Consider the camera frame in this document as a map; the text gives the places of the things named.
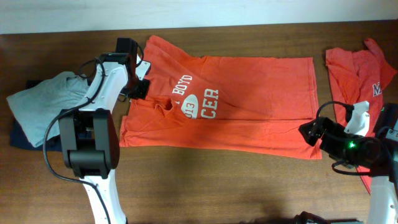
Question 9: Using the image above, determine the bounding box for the orange soccer print t-shirt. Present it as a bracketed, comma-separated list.
[119, 35, 322, 159]

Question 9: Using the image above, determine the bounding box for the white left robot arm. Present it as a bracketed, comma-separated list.
[58, 53, 151, 223]

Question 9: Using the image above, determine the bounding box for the red heathered t-shirt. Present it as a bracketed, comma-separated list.
[325, 37, 398, 195]

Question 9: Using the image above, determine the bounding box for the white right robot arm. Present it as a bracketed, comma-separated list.
[298, 101, 397, 223]

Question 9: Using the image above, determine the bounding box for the light grey folded t-shirt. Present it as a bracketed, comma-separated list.
[6, 72, 89, 147]

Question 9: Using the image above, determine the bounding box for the dark navy folded garment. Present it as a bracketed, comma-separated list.
[10, 80, 60, 151]

